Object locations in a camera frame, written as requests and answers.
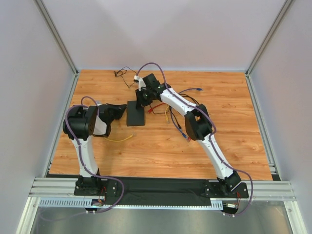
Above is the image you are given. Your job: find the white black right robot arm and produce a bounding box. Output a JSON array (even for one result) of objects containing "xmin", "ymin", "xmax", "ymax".
[{"xmin": 134, "ymin": 74, "xmax": 241, "ymax": 191}]

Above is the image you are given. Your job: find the aluminium front frame rail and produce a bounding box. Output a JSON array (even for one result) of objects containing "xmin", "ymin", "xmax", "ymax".
[{"xmin": 29, "ymin": 177, "xmax": 296, "ymax": 201}]

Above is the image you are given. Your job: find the blue ethernet cable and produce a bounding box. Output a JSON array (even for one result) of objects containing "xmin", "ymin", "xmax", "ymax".
[{"xmin": 170, "ymin": 87, "xmax": 203, "ymax": 139}]

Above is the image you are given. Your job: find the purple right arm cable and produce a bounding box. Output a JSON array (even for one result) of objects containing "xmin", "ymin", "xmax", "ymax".
[{"xmin": 136, "ymin": 62, "xmax": 254, "ymax": 218}]

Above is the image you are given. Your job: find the aluminium right frame post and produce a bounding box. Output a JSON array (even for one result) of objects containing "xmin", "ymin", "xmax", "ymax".
[{"xmin": 245, "ymin": 0, "xmax": 294, "ymax": 76}]

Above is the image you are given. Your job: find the yellow ethernet cable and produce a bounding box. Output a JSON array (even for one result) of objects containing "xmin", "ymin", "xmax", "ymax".
[{"xmin": 103, "ymin": 133, "xmax": 136, "ymax": 142}]

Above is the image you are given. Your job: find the aluminium frame post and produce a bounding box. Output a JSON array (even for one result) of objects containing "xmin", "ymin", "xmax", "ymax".
[
  {"xmin": 34, "ymin": 0, "xmax": 78, "ymax": 75},
  {"xmin": 245, "ymin": 0, "xmax": 294, "ymax": 76}
]

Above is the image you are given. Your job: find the black cloth strip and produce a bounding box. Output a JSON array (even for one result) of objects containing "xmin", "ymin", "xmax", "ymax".
[{"xmin": 46, "ymin": 174, "xmax": 213, "ymax": 205}]

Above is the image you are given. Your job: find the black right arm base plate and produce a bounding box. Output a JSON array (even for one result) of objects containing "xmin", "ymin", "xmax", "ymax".
[{"xmin": 204, "ymin": 180, "xmax": 249, "ymax": 198}]

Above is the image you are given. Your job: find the red ethernet cable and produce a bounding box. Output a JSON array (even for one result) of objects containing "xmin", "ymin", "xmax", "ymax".
[{"xmin": 147, "ymin": 102, "xmax": 191, "ymax": 143}]

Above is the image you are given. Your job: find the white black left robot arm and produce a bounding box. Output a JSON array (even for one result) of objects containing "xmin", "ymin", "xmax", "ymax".
[{"xmin": 63, "ymin": 104, "xmax": 127, "ymax": 178}]

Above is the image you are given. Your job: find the thick black ethernet cable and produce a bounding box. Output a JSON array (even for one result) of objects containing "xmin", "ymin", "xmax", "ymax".
[{"xmin": 172, "ymin": 92, "xmax": 199, "ymax": 130}]

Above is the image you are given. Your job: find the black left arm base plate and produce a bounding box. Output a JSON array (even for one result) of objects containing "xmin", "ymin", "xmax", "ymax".
[{"xmin": 74, "ymin": 177, "xmax": 120, "ymax": 196}]

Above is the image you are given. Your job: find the thin black power cable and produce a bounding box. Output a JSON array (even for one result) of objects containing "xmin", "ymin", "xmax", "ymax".
[{"xmin": 114, "ymin": 67, "xmax": 169, "ymax": 115}]

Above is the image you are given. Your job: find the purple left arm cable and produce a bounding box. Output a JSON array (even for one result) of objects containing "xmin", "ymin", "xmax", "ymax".
[{"xmin": 64, "ymin": 96, "xmax": 125, "ymax": 215}]

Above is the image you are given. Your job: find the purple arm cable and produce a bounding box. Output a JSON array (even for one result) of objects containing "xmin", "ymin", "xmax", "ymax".
[
  {"xmin": 64, "ymin": 96, "xmax": 125, "ymax": 215},
  {"xmin": 136, "ymin": 62, "xmax": 254, "ymax": 218}
]

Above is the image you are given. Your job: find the grey slotted cable duct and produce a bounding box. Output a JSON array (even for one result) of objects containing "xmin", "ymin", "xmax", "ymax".
[{"xmin": 38, "ymin": 197, "xmax": 223, "ymax": 210}]

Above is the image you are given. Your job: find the aluminium left frame post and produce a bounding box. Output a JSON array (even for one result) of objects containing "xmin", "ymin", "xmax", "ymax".
[{"xmin": 34, "ymin": 0, "xmax": 78, "ymax": 75}]

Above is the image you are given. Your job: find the black TP-Link network switch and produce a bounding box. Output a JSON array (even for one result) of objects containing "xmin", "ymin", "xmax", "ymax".
[{"xmin": 126, "ymin": 100, "xmax": 145, "ymax": 127}]

